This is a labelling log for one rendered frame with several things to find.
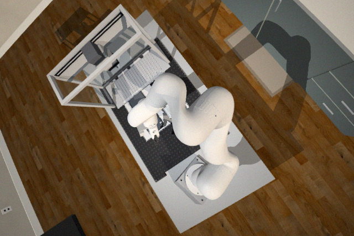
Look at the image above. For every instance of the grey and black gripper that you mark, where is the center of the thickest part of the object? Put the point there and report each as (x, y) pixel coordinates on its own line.
(154, 132)

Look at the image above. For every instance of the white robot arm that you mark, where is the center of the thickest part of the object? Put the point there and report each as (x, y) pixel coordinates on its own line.
(206, 123)

